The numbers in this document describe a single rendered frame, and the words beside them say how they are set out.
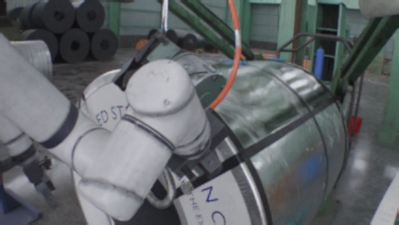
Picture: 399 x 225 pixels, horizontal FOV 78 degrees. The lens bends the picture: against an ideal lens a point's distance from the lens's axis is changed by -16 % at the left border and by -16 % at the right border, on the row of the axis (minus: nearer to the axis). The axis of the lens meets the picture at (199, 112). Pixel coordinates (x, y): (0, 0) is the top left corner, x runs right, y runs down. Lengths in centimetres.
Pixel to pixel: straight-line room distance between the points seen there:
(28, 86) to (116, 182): 18
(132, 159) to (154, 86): 9
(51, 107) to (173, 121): 18
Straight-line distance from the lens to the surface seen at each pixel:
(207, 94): 70
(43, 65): 596
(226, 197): 90
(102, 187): 37
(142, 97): 37
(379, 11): 37
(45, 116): 44
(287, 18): 567
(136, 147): 37
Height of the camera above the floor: 150
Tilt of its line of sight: 15 degrees down
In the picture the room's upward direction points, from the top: 4 degrees clockwise
